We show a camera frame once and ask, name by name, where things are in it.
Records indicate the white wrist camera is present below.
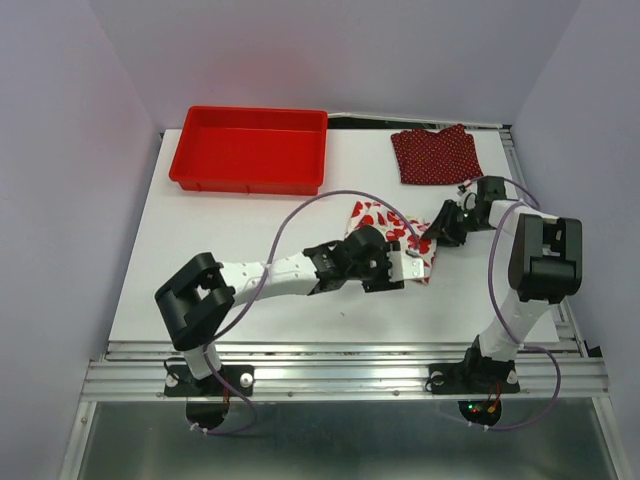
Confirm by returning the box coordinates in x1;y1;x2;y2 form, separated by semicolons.
456;179;478;210
387;244;429;283

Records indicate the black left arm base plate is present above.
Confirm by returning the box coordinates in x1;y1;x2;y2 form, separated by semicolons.
163;364;255;398

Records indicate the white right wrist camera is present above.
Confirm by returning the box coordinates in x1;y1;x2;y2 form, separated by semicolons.
456;179;478;210

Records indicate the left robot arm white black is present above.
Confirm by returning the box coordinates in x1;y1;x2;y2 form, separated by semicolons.
155;226;423;394

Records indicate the dark red polka-dot skirt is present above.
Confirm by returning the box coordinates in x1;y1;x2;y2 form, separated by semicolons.
391;124;484;186

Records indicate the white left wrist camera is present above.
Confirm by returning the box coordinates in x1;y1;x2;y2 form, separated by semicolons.
387;244;429;283

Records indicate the white red floral skirt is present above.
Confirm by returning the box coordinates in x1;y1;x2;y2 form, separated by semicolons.
345;200;437;285

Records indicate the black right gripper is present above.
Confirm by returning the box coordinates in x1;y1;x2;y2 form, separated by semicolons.
418;197;490;246

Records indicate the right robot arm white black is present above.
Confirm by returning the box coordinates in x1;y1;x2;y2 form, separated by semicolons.
422;176;583;390

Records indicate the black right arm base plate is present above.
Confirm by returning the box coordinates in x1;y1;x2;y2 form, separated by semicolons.
425;361;521;396

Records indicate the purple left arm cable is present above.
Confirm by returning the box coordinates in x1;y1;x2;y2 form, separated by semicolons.
187;188;422;435

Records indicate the red plastic bin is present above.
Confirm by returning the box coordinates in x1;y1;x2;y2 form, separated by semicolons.
169;106;328;196

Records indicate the aluminium frame rail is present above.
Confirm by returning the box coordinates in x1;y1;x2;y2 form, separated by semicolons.
81;342;609;402

